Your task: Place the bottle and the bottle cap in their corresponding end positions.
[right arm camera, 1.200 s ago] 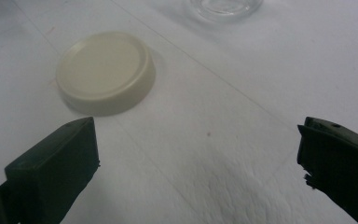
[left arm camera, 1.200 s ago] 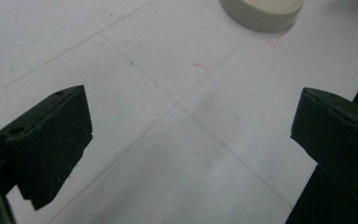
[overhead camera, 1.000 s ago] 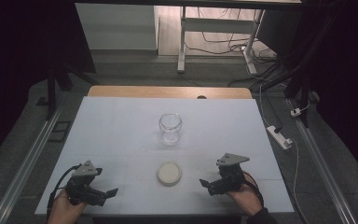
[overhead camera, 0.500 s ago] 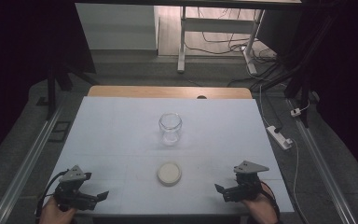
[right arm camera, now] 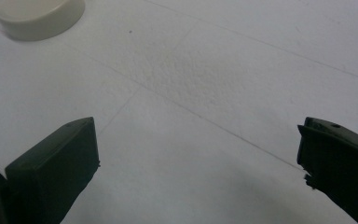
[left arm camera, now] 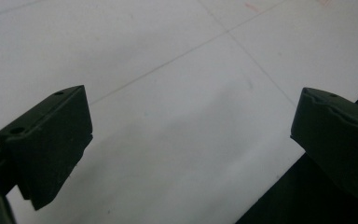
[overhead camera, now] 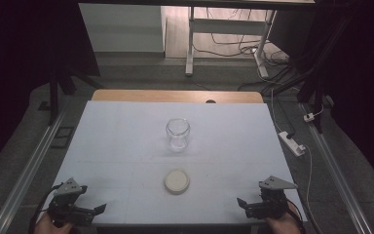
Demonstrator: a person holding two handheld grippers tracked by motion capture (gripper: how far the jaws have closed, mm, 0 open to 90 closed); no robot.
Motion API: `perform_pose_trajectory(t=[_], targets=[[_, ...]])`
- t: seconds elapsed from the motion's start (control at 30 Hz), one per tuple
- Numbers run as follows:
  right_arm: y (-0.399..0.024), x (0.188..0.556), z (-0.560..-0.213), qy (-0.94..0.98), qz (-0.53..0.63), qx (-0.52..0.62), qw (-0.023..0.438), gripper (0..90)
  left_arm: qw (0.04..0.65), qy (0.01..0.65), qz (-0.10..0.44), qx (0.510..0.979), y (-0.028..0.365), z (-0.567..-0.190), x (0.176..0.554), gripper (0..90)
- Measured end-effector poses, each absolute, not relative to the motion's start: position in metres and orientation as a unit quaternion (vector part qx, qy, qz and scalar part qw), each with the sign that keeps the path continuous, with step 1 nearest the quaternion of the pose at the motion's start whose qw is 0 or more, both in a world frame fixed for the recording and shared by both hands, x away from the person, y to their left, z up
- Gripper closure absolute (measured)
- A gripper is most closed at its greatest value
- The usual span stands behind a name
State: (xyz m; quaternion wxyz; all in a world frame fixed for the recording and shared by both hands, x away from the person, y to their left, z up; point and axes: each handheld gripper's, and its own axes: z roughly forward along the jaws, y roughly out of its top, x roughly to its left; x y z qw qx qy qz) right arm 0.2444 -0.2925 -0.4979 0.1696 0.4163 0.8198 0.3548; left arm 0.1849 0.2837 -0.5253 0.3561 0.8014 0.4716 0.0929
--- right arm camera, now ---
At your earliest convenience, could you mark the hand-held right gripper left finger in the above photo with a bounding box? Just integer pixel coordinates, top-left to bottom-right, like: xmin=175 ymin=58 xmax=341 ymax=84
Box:
xmin=5 ymin=117 xmax=101 ymax=224

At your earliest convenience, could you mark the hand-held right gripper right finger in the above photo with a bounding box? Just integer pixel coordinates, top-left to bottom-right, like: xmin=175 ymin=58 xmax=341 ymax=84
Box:
xmin=296 ymin=117 xmax=358 ymax=224

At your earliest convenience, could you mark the cream round lid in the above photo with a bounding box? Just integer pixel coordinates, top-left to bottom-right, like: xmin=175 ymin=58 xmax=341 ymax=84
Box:
xmin=0 ymin=0 xmax=86 ymax=42

